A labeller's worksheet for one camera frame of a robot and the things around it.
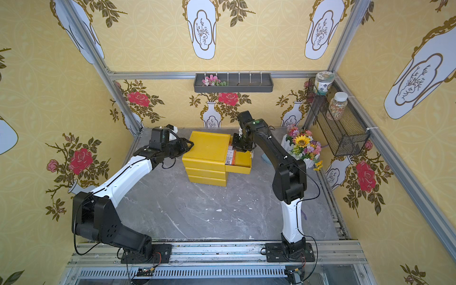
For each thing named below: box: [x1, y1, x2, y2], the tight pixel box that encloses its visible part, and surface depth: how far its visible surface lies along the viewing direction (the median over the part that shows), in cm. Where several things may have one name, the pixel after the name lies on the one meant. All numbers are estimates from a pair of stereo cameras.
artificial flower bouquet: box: [285, 124, 323, 172], surface depth 91 cm
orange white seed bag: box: [225, 144, 237, 166], surface depth 89 cm
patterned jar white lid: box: [313, 70, 336, 96], surface depth 87 cm
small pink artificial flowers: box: [201, 74, 227, 87], surface depth 89 cm
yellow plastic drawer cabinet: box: [182, 131, 231, 188], surface depth 86 cm
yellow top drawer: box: [225, 144, 253, 175], surface depth 87 cm
